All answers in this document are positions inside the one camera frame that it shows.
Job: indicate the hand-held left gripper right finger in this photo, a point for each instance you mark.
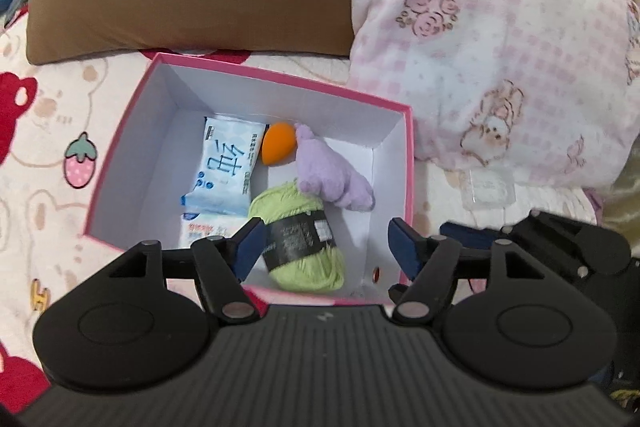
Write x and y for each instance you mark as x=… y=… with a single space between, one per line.
x=402 y=247

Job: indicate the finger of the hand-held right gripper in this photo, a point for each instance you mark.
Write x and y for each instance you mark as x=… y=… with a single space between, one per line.
x=399 y=293
x=475 y=237

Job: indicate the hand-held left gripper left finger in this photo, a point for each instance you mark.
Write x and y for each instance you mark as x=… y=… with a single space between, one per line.
x=250 y=247

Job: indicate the white tissue packet red print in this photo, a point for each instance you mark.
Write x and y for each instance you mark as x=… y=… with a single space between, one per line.
x=205 y=227

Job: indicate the green yarn ball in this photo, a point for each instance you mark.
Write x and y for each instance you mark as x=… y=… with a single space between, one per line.
x=310 y=267

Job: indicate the blue tissue packet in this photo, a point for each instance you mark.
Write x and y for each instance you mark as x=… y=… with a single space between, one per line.
x=225 y=167

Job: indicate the purple plush toy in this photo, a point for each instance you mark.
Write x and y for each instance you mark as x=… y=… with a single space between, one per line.
x=325 y=172

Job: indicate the orange makeup sponge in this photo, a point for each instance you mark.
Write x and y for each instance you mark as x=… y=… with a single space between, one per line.
x=277 y=144

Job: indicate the pink cardboard box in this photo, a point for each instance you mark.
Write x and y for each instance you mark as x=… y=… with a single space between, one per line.
x=280 y=107

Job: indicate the clear plastic case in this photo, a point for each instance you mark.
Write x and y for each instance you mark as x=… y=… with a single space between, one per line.
x=487 y=189

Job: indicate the beige satin cloth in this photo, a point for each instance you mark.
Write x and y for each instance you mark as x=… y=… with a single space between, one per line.
x=625 y=202

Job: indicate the pink checkered pillow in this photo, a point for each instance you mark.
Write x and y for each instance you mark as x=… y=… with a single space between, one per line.
x=475 y=32

